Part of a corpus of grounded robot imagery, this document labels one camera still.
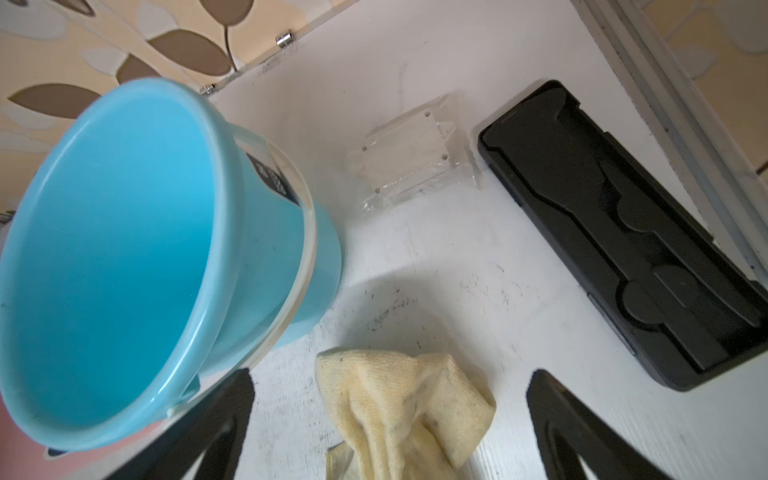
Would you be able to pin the light blue plastic bucket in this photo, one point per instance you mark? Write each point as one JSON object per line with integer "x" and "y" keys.
{"x": 157, "y": 245}

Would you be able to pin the black flat case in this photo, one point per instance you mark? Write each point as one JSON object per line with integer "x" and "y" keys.
{"x": 681, "y": 307}

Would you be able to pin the beige cleaning cloth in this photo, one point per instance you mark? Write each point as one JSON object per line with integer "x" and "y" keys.
{"x": 401, "y": 416}

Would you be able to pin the pink plastic bucket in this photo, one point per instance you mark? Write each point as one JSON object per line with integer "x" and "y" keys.
{"x": 23, "y": 458}

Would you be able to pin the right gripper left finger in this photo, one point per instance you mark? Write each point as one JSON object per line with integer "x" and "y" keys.
{"x": 210, "y": 435}

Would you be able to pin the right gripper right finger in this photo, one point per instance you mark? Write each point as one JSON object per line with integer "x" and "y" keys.
{"x": 571, "y": 437}

